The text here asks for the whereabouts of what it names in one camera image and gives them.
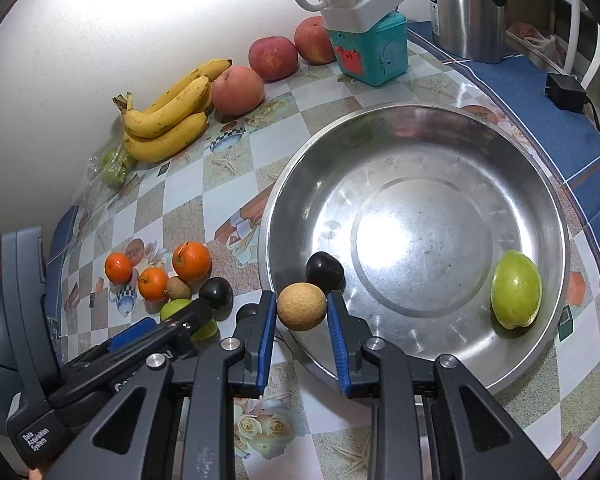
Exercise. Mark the small green jujube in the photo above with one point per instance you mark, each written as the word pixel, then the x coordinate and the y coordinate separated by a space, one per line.
pixel 172 308

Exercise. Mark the teal plastic toy box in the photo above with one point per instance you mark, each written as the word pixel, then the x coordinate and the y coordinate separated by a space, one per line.
pixel 375 55

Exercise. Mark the small mandarin orange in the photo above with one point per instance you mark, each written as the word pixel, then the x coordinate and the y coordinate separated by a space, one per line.
pixel 118 267
pixel 153 284

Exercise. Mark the stainless steel kettle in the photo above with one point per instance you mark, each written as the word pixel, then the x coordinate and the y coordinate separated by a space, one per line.
pixel 460 5

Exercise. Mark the clear bag of green fruit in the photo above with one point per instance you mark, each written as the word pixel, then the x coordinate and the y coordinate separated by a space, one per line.
pixel 114 167

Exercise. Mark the round brown longan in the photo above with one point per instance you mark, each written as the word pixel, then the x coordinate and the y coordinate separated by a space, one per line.
pixel 301 306

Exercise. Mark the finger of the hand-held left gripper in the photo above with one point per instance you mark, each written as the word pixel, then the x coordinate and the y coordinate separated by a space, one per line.
pixel 190 320
pixel 132 332

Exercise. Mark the large mandarin orange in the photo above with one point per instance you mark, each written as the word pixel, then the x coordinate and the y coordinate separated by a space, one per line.
pixel 192 260

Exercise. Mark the pink plastic bag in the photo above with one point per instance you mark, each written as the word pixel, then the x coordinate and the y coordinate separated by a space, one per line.
pixel 535 40

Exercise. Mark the white power strip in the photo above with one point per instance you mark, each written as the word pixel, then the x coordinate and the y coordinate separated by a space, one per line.
pixel 360 0

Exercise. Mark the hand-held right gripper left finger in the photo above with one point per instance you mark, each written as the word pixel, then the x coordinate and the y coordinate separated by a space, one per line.
pixel 268 340

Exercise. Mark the stainless steel basin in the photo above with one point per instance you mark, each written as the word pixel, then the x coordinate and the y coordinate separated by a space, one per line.
pixel 430 185

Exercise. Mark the white frame rack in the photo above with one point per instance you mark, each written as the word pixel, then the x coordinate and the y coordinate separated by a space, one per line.
pixel 577 25

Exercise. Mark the black power adapter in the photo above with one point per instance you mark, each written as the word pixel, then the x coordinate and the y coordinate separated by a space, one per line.
pixel 565 91

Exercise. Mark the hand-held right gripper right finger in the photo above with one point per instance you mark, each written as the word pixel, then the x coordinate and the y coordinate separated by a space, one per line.
pixel 337 340

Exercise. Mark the large green jujube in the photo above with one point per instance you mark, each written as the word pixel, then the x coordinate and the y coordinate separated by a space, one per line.
pixel 516 290

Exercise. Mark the checkered printed tablecloth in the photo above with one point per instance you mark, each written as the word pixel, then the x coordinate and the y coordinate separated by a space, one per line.
pixel 180 195

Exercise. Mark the dark purple plum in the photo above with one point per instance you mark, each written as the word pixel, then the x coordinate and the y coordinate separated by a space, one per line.
pixel 325 270
pixel 215 291

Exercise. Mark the pale pink apple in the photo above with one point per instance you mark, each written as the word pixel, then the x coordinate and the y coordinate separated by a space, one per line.
pixel 237 91

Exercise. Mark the red apple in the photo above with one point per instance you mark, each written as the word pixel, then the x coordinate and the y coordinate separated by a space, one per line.
pixel 273 58
pixel 314 41

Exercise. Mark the yellow banana bunch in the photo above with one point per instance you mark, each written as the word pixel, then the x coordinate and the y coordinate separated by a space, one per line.
pixel 165 120

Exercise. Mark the brown kiwi on table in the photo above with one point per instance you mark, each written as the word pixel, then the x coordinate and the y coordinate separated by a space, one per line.
pixel 178 286

